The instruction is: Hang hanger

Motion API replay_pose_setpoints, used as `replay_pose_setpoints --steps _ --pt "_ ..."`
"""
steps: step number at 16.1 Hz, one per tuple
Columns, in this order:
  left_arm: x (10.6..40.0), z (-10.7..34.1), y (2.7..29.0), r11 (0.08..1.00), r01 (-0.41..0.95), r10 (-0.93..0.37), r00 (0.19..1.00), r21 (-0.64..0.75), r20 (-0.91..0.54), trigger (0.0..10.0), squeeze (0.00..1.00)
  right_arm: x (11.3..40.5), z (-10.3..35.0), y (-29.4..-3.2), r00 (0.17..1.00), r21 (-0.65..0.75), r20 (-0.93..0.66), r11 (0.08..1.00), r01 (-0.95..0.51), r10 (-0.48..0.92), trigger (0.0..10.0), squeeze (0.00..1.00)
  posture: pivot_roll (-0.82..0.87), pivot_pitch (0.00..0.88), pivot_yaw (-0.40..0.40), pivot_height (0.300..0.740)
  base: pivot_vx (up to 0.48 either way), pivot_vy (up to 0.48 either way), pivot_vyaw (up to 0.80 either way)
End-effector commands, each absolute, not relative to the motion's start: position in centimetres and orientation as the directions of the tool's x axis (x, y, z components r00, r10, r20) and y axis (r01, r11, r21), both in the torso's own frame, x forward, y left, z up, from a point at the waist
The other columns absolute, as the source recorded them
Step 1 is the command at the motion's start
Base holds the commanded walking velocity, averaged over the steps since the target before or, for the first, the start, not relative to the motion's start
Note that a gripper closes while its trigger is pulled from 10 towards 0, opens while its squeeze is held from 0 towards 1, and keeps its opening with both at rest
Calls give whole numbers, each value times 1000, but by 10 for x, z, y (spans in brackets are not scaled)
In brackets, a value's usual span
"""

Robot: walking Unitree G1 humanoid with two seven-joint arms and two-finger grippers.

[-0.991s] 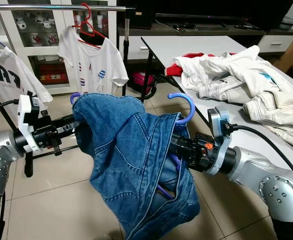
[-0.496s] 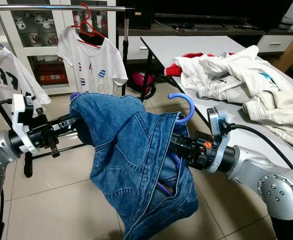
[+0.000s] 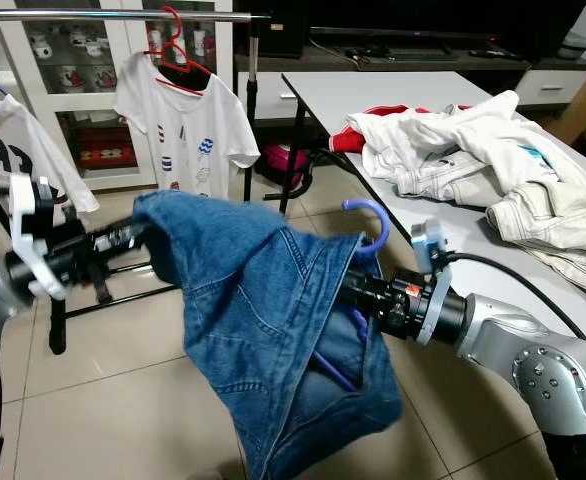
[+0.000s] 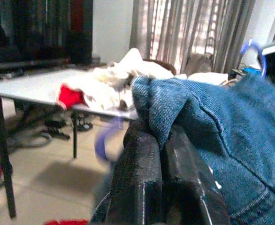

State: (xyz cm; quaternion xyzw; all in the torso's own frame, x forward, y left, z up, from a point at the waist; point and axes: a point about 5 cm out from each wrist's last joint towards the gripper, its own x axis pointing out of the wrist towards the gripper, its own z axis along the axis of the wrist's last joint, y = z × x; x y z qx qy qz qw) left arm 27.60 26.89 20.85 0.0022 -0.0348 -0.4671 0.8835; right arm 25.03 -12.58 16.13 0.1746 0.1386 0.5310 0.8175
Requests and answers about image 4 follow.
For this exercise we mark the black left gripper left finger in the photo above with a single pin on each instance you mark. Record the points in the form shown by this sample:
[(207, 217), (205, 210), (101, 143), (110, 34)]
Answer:
[(137, 178)]

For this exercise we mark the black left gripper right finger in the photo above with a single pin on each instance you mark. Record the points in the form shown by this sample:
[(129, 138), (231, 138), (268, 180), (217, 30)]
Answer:
[(186, 187)]

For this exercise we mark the blue denim jacket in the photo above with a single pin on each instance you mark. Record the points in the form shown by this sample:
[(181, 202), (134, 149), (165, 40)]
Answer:
[(233, 122)]

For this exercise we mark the white folded cloth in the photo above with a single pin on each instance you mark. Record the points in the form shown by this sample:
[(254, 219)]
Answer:
[(208, 78)]

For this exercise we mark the grey cushion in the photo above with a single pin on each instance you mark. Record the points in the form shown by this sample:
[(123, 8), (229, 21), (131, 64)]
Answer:
[(199, 62)]

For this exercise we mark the white clothes pile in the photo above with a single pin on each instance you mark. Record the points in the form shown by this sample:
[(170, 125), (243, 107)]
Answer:
[(109, 93)]

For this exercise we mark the red cloth with white trim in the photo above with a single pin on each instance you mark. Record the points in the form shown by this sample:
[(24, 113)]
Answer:
[(70, 97)]

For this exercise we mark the grey striped curtain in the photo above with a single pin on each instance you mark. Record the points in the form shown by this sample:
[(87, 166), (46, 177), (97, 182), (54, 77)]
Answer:
[(175, 28)]

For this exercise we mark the brown cushion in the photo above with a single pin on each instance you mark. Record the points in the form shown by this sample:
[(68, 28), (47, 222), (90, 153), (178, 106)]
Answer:
[(162, 65)]

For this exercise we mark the white table with black legs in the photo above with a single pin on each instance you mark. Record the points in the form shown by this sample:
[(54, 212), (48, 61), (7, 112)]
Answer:
[(34, 86)]

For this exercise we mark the black low shelf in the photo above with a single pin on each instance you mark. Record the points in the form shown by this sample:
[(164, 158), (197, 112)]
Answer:
[(22, 66)]

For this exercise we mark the black tall cabinet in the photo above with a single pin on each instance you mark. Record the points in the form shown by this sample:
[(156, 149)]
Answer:
[(34, 28)]

